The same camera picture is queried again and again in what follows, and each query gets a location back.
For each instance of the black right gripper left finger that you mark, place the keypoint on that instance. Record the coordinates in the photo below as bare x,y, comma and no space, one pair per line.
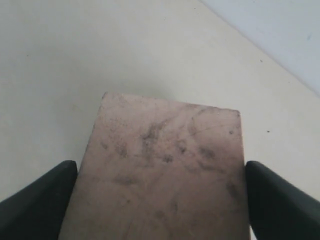
37,211

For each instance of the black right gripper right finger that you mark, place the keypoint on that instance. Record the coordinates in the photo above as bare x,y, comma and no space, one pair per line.
277,209

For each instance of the large wooden block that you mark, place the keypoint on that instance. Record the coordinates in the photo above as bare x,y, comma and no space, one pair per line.
156,169

